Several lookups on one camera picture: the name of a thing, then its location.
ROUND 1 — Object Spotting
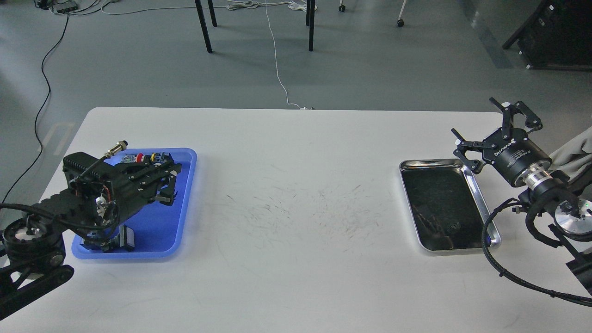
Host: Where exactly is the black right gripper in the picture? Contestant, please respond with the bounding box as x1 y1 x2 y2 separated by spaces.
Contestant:
451 97 553 188

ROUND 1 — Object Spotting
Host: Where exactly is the steel metal tray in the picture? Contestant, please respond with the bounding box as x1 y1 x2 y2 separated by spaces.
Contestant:
398 159 501 255

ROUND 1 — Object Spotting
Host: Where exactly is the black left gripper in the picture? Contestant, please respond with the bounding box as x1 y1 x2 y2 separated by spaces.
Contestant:
63 152 182 227

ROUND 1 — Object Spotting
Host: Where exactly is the black table leg right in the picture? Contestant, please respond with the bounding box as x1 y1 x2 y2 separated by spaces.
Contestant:
305 0 316 51

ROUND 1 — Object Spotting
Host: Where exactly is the red push button switch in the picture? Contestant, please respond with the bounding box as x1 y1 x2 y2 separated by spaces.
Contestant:
120 152 172 164

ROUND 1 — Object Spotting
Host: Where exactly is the black square button switch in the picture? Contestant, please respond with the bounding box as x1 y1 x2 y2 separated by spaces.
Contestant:
101 225 136 253

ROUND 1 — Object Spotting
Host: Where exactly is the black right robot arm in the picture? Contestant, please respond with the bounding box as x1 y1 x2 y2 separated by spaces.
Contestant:
452 97 591 307

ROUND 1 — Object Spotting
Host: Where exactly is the black power strip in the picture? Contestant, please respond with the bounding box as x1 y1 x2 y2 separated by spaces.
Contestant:
34 0 79 13

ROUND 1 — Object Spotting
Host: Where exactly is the black equipment cabinet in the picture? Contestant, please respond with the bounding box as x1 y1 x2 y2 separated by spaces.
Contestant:
502 0 592 72

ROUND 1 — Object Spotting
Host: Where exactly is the blue plastic tray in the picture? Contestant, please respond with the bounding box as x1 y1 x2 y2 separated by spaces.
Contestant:
71 148 198 260

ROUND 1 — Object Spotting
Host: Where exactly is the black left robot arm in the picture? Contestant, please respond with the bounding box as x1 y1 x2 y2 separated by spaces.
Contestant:
1 141 182 319

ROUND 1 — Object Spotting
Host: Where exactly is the black table leg left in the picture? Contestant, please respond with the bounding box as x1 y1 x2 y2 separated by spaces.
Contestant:
194 0 217 54

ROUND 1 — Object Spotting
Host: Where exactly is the yellow push button switch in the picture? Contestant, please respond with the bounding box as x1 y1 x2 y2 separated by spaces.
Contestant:
80 234 111 252

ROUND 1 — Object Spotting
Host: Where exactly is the black table leg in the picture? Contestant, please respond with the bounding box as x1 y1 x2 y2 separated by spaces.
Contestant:
305 0 316 51
194 0 217 54

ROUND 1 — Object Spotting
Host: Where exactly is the white floor cable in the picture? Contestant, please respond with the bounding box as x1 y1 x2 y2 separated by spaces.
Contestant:
99 0 317 110

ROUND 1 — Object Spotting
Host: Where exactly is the black floor cable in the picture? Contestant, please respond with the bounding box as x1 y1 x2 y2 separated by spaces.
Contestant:
0 0 111 206

